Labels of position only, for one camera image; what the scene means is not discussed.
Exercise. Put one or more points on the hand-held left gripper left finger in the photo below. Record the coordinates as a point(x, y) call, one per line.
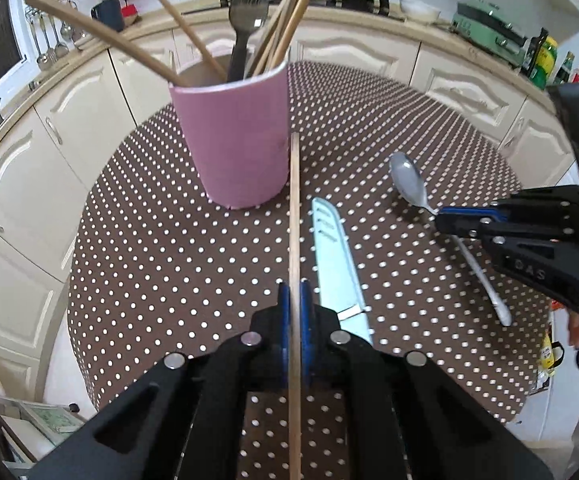
point(283, 320)

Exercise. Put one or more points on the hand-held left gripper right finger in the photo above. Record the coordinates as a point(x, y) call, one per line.
point(307, 320)

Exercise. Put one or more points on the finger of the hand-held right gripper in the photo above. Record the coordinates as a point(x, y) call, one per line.
point(457, 227)
point(474, 214)

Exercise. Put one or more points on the light blue table knife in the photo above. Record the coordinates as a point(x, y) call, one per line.
point(334, 260)

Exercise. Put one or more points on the silver metal spoon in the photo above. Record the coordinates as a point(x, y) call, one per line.
point(409, 180)

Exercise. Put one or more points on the pink cup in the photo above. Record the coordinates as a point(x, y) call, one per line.
point(239, 145)

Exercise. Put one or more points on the black fork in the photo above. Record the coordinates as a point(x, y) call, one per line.
point(247, 15)

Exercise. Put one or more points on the person's right hand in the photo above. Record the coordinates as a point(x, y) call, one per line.
point(575, 332)

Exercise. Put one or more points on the yellow snack packet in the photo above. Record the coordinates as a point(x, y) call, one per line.
point(549, 360)

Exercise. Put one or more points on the brown polka dot tablecloth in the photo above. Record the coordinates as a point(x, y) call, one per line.
point(169, 260)

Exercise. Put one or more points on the green bottle yellow cap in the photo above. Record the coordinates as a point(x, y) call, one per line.
point(544, 62)

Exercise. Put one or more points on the dark sauce bottle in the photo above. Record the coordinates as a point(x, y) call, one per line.
point(564, 67)

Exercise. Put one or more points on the dark oil bottle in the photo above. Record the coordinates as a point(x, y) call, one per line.
point(533, 52)

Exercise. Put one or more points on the green electric cooker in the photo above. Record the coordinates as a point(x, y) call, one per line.
point(489, 30)

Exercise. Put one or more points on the white bowl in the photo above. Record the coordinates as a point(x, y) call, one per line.
point(419, 10)

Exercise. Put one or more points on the black gas hob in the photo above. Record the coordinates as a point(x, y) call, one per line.
point(354, 2)

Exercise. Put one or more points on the green printed paper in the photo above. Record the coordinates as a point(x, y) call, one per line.
point(49, 417)

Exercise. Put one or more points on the cardboard box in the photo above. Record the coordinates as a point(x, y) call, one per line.
point(14, 440)

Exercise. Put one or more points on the red container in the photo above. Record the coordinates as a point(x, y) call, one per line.
point(130, 14)

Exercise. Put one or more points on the hanging steel kitchen utensil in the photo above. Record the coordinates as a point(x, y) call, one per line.
point(61, 50)
point(43, 62)
point(76, 35)

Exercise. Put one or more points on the black kettle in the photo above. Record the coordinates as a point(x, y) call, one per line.
point(109, 14)

